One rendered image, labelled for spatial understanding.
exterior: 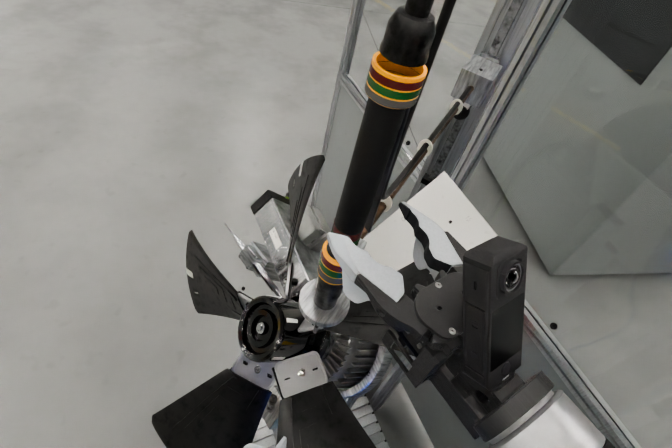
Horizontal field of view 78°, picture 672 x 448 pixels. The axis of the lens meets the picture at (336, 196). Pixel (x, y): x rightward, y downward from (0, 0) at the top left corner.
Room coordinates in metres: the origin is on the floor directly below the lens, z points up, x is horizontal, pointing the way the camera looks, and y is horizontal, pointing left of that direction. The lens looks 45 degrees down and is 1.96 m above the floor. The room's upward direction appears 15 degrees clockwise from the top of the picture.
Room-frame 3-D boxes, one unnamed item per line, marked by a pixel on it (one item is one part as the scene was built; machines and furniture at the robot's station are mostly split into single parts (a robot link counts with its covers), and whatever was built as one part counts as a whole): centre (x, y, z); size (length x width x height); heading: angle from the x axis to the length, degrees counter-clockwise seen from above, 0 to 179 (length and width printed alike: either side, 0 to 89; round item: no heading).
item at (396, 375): (0.71, -0.41, 0.42); 0.04 x 0.04 x 0.83; 35
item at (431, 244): (0.28, -0.10, 1.63); 0.09 x 0.03 x 0.06; 23
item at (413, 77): (0.30, -0.02, 1.80); 0.04 x 0.04 x 0.03
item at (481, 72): (0.89, -0.24, 1.54); 0.10 x 0.07 x 0.08; 160
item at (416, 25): (0.30, -0.02, 1.65); 0.04 x 0.04 x 0.46
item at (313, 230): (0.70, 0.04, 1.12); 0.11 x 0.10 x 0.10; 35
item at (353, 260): (0.22, -0.04, 1.63); 0.09 x 0.03 x 0.06; 66
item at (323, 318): (0.31, -0.02, 1.50); 0.09 x 0.07 x 0.10; 160
